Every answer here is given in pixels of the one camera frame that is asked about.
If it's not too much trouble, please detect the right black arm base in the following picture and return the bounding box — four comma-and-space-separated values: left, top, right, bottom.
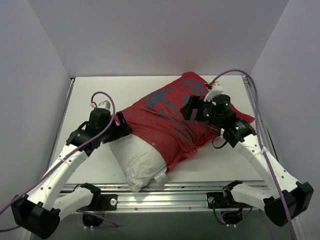
206, 191, 242, 209

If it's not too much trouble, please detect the aluminium mounting rail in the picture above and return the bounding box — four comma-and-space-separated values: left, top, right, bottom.
27, 183, 298, 215

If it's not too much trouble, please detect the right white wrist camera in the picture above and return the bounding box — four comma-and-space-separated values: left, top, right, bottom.
203, 81, 223, 102

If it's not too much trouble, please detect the white pillow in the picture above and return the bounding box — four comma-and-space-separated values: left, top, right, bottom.
109, 134, 168, 193

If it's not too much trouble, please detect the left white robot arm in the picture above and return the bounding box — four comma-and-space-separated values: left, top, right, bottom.
11, 107, 132, 240

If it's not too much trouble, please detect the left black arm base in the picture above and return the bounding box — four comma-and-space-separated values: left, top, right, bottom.
80, 194, 118, 211

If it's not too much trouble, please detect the red printed pillowcase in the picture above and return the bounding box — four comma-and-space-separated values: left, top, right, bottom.
114, 71, 256, 173

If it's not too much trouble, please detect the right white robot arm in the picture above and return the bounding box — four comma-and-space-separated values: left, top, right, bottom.
180, 94, 314, 227

